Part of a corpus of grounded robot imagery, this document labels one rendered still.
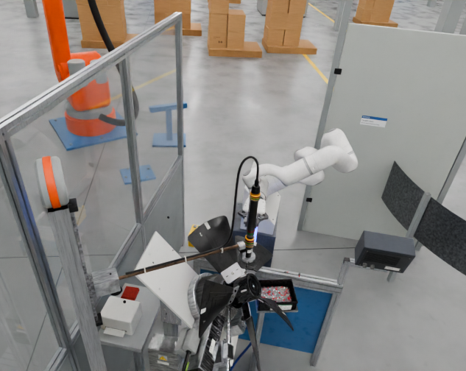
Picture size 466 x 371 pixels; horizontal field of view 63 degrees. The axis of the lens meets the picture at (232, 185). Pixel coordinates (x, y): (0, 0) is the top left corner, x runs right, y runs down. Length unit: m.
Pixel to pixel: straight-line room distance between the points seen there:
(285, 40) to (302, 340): 7.92
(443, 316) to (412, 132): 1.54
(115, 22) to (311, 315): 7.96
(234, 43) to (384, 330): 7.15
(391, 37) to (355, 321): 2.18
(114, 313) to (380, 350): 2.05
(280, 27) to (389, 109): 6.58
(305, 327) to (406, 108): 1.86
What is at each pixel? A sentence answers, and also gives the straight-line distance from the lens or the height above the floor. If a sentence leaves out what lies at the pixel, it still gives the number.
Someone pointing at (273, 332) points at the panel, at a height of 0.27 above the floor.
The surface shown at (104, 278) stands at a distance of 1.57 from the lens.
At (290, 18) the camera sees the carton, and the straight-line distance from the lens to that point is 9.69.
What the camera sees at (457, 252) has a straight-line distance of 3.26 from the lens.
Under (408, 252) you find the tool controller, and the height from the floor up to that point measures 1.23.
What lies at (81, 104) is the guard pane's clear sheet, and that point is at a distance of 1.64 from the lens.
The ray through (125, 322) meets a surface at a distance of 2.00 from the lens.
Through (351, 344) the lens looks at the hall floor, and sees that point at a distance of 3.24.
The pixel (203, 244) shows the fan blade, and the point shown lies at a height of 1.37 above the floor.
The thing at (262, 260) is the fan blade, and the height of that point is 1.16.
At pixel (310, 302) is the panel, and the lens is 2.53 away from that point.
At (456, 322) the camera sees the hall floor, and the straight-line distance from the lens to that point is 3.77.
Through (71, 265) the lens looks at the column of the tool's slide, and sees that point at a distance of 1.46.
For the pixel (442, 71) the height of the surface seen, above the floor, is 1.74.
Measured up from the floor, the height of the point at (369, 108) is 1.38.
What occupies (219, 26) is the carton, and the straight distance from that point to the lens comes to 9.03.
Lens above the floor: 2.57
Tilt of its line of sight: 35 degrees down
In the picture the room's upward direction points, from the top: 4 degrees clockwise
